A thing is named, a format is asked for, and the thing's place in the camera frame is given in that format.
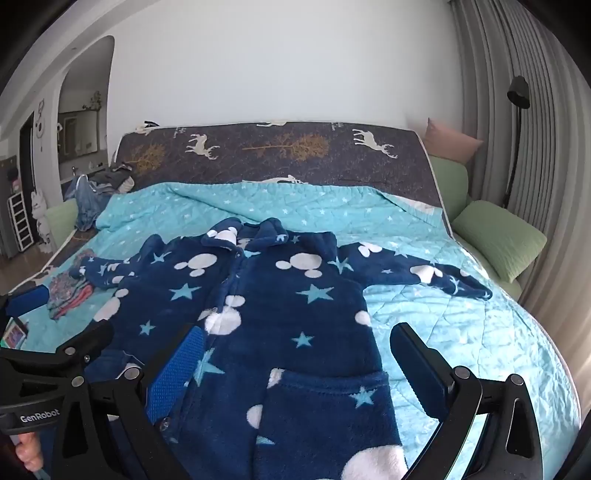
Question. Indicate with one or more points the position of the potted plant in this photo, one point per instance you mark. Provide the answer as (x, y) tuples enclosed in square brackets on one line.
[(93, 100)]

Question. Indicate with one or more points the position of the black floor lamp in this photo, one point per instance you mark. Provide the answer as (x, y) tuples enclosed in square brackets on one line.
[(517, 94)]

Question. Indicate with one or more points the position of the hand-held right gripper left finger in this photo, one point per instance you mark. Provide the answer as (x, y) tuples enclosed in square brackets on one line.
[(178, 367)]

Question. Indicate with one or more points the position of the person's left hand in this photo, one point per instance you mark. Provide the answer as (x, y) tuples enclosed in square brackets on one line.
[(31, 454)]

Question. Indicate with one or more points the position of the small colourful picture card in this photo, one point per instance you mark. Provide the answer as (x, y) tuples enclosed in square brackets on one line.
[(14, 334)]

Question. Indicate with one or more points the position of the white shelf rack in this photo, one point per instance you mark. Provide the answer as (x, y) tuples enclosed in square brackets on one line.
[(21, 221)]

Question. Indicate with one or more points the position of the striped colourful small garment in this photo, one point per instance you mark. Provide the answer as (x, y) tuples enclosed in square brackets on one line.
[(69, 295)]

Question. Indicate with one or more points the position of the pink pillow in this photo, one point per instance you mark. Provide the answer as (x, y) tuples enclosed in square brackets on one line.
[(448, 138)]

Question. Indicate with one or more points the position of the pile of denim clothes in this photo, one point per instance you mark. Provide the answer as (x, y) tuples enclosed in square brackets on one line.
[(94, 194)]

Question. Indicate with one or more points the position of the pale green cushion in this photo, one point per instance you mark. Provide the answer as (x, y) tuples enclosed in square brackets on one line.
[(60, 221)]

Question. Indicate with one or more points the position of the large green cushion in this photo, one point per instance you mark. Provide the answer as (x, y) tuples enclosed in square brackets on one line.
[(501, 237)]

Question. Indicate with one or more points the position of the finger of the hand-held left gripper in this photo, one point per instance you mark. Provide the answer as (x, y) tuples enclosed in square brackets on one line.
[(27, 300), (92, 339)]

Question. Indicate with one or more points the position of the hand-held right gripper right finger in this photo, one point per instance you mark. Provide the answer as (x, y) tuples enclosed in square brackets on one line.
[(418, 369)]

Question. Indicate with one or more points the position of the white plush toy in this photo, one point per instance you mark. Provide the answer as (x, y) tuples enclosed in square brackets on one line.
[(42, 217)]

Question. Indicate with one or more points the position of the navy star print fleece robe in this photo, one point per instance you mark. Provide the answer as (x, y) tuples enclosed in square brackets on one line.
[(277, 323)]

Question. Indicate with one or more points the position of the dark deer print bedsheet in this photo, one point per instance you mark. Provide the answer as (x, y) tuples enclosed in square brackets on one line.
[(277, 161)]

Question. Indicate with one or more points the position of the light blue star quilt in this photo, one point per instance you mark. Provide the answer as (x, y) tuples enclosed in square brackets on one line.
[(461, 332)]

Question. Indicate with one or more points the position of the green sofa backrest cushion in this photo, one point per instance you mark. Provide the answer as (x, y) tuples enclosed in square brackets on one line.
[(450, 184)]

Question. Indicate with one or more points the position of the grey curtain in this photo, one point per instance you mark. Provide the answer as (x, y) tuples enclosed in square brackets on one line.
[(545, 161)]

